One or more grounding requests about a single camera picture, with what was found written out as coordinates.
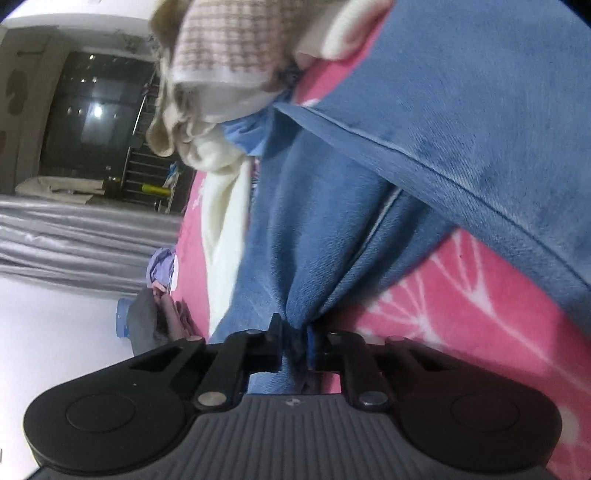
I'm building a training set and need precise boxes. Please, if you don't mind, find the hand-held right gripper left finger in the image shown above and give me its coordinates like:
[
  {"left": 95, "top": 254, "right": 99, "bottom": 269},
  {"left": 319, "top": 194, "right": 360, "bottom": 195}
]
[{"left": 122, "top": 313, "right": 284, "bottom": 411}]

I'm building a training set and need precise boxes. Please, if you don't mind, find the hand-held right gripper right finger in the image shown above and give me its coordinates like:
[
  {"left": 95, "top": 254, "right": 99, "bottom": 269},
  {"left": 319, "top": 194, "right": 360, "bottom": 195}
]
[{"left": 307, "top": 324, "right": 463, "bottom": 410}]

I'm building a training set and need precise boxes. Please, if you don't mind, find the dark blue fleece garment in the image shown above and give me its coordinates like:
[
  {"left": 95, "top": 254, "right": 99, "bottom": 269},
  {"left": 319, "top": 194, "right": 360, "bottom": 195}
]
[{"left": 233, "top": 0, "right": 591, "bottom": 397}]

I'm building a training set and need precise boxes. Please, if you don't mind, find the cream white garment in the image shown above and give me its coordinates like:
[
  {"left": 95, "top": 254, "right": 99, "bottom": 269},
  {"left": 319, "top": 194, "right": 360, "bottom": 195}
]
[{"left": 182, "top": 134, "right": 254, "bottom": 340}]

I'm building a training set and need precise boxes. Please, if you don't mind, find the grey folded garment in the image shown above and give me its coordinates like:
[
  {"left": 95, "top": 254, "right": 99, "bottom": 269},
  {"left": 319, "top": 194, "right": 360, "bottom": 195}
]
[{"left": 127, "top": 288, "right": 167, "bottom": 356}]

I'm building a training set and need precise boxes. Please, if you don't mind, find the purple garment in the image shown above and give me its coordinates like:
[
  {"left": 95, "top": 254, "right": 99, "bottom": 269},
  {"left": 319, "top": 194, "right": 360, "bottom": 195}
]
[{"left": 145, "top": 248, "right": 178, "bottom": 291}]

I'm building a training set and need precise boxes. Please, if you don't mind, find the blue water jug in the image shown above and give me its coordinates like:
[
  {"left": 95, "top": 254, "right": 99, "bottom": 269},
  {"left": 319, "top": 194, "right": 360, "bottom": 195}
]
[{"left": 115, "top": 298, "right": 139, "bottom": 340}]

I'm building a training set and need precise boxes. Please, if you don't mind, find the pink floral blanket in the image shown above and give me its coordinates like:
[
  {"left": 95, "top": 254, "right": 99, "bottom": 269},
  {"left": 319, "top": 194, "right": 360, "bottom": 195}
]
[{"left": 173, "top": 18, "right": 591, "bottom": 480}]

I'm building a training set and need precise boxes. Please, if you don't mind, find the small light blue garment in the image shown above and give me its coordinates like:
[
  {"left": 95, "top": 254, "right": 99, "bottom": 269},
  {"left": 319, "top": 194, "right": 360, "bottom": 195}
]
[{"left": 223, "top": 92, "right": 294, "bottom": 158}]

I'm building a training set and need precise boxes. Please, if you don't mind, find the grey curtain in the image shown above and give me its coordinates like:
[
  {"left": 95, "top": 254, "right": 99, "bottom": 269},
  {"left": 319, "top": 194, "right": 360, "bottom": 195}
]
[{"left": 0, "top": 194, "right": 183, "bottom": 296}]

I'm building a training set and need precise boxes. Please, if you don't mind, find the glass balcony door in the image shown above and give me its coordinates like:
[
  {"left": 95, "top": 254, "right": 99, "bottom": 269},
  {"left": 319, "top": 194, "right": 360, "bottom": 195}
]
[{"left": 39, "top": 48, "right": 160, "bottom": 185}]

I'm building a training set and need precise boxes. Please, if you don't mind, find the pink checked knit garment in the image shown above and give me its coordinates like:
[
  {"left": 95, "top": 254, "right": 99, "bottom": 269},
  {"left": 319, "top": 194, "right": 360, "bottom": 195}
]
[{"left": 171, "top": 0, "right": 333, "bottom": 125}]

